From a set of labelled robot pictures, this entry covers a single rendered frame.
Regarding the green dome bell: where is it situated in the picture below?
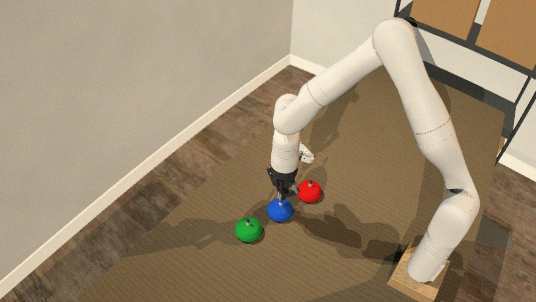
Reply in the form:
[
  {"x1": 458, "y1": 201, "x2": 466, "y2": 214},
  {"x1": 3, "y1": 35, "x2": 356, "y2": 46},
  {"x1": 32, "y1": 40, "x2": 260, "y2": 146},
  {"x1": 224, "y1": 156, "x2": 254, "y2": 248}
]
[{"x1": 235, "y1": 217, "x2": 262, "y2": 243}]

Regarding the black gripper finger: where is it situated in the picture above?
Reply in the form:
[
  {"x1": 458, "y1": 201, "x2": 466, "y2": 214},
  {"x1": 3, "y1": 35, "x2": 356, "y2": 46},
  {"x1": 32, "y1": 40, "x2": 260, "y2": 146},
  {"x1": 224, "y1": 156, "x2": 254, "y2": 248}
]
[
  {"x1": 279, "y1": 180, "x2": 300, "y2": 201},
  {"x1": 267, "y1": 166, "x2": 280, "y2": 199}
]

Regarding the red bell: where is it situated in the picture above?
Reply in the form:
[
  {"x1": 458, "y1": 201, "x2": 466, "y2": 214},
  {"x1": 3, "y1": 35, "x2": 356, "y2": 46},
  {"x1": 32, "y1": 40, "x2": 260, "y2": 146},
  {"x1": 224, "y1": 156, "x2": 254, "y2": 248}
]
[{"x1": 297, "y1": 180, "x2": 322, "y2": 204}]

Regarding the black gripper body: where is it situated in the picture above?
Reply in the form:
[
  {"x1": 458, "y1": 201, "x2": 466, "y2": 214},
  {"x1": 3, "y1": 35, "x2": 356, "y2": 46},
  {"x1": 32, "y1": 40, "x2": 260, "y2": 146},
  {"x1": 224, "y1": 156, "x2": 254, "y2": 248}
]
[{"x1": 270, "y1": 166, "x2": 298, "y2": 188}]

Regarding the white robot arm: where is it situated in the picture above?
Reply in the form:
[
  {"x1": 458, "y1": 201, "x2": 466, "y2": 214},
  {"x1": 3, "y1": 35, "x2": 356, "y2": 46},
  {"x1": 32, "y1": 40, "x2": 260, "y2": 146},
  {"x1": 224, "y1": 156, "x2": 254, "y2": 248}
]
[{"x1": 271, "y1": 17, "x2": 480, "y2": 282}]

